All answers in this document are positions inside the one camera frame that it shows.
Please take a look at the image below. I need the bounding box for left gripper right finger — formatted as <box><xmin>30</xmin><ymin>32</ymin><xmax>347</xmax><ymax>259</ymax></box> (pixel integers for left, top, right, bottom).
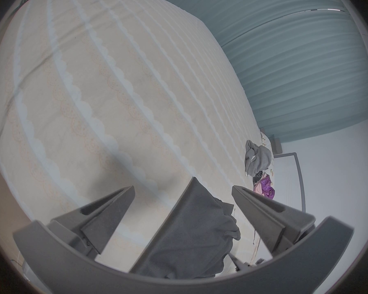
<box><xmin>232</xmin><ymin>186</ymin><xmax>316</xmax><ymax>253</ymax></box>

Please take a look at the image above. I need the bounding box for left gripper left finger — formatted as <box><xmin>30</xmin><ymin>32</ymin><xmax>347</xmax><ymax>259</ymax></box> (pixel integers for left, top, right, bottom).
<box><xmin>47</xmin><ymin>185</ymin><xmax>137</xmax><ymax>255</ymax></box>

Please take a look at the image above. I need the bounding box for black T-shirt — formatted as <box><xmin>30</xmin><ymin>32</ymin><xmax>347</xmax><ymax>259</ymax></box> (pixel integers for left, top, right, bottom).
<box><xmin>129</xmin><ymin>176</ymin><xmax>241</xmax><ymax>279</ymax></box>

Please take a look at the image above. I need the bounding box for bed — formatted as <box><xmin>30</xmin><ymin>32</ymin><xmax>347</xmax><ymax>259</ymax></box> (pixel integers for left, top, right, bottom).
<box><xmin>0</xmin><ymin>0</ymin><xmax>307</xmax><ymax>275</ymax></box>

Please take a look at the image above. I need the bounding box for purple garment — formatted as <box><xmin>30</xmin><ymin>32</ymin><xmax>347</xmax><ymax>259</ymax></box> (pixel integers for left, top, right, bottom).
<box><xmin>260</xmin><ymin>176</ymin><xmax>276</xmax><ymax>200</ymax></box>

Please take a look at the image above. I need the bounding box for grey garment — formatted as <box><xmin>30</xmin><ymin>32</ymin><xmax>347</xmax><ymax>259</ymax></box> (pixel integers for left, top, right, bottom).
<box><xmin>244</xmin><ymin>140</ymin><xmax>273</xmax><ymax>178</ymax></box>

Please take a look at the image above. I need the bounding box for blue-green curtain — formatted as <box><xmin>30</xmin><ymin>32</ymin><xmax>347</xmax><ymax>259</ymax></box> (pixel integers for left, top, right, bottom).
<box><xmin>221</xmin><ymin>10</ymin><xmax>368</xmax><ymax>143</ymax></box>
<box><xmin>149</xmin><ymin>0</ymin><xmax>347</xmax><ymax>47</ymax></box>

